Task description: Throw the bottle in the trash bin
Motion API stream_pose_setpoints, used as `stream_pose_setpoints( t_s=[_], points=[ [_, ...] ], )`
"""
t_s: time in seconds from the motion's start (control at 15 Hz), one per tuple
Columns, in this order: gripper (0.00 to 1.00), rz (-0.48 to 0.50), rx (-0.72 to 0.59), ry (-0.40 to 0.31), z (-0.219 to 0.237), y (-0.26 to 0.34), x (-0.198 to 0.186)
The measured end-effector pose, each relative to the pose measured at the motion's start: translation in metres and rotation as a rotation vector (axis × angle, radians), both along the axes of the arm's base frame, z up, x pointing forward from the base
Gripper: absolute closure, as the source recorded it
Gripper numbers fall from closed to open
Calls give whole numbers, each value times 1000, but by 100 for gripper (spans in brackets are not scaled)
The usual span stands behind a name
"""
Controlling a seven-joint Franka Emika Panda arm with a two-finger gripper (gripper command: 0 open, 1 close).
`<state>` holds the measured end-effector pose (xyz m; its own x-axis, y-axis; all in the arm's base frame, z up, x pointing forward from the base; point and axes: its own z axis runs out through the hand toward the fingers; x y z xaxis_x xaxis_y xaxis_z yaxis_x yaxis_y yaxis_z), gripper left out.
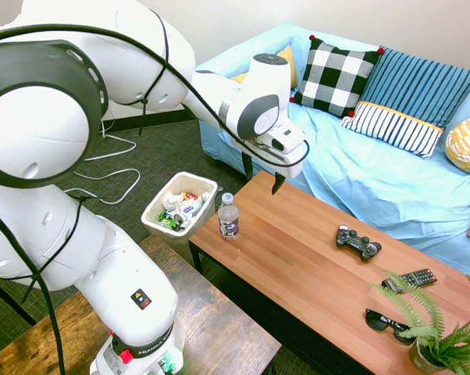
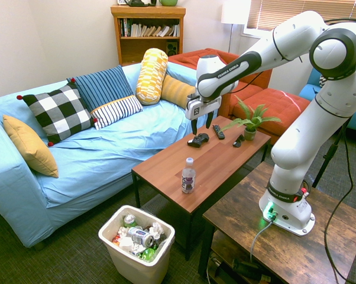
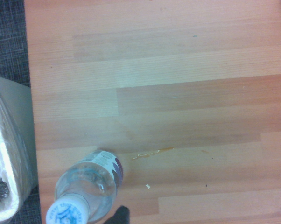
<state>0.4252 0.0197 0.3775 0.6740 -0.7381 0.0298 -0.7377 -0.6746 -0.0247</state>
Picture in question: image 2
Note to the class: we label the green drink can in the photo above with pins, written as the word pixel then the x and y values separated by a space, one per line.
pixel 129 220

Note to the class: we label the light blue sofa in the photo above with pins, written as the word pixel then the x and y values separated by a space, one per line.
pixel 92 165

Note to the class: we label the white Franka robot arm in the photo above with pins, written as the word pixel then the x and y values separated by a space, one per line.
pixel 299 133

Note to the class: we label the green bowl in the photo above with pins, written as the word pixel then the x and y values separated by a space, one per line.
pixel 168 2

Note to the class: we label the clear plastic bottle purple label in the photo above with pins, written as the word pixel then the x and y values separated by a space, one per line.
pixel 188 177

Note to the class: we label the wooden coffee table black frame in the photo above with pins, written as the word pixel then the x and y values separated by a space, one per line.
pixel 213 171

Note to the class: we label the orange armchair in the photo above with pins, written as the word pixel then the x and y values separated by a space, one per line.
pixel 190 59

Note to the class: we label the black game controller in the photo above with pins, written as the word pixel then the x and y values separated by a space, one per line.
pixel 199 139

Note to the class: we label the dark spine book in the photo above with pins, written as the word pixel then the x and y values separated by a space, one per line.
pixel 122 28

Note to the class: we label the white upright book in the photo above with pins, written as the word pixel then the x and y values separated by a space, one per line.
pixel 134 30

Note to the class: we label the orange ottoman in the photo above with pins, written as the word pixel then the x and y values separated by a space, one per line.
pixel 284 103

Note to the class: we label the white navy striped pillow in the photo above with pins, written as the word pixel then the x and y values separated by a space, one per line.
pixel 116 112

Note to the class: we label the black tripod stand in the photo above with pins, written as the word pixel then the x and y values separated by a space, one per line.
pixel 328 156

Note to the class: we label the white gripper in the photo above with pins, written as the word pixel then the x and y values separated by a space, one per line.
pixel 203 108

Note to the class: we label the cream plastic trash bin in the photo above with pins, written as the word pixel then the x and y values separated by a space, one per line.
pixel 130 266

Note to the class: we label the wooden window blinds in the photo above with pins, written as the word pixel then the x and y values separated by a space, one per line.
pixel 284 12

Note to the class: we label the mustard yellow square pillow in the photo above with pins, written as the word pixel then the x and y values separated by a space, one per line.
pixel 30 148

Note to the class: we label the potted green fern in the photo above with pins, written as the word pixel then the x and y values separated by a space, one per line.
pixel 250 133

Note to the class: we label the large crumpled white tissue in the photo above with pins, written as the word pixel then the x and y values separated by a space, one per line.
pixel 127 244

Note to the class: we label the green plastic wrapper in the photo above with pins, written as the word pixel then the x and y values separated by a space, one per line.
pixel 148 254

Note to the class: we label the mustard striped bolster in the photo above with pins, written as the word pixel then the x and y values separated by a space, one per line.
pixel 176 91

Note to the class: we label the yellow white patterned bolster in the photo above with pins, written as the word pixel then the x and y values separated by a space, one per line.
pixel 151 77

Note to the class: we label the blue striped pillow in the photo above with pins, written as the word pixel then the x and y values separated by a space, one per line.
pixel 102 85

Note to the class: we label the black remote control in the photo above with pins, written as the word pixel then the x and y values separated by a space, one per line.
pixel 218 132

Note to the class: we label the rustic brown wooden table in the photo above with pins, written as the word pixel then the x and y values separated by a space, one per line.
pixel 299 251

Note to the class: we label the wooden bookshelf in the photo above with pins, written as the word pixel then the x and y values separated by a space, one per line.
pixel 148 13

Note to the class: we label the white shade floor lamp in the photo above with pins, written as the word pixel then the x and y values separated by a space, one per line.
pixel 235 12

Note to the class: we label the black sunglasses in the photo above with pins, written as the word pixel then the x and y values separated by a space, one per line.
pixel 238 141

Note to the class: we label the leaning paperback book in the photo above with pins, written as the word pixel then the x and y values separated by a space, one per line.
pixel 158 31
pixel 167 30

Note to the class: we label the small crumpled white tissue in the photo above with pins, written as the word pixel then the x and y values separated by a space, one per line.
pixel 157 229
pixel 122 230

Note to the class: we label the small black speaker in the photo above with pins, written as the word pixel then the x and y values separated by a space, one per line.
pixel 172 48

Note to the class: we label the black white checkered pillow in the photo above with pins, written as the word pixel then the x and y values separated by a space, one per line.
pixel 59 112

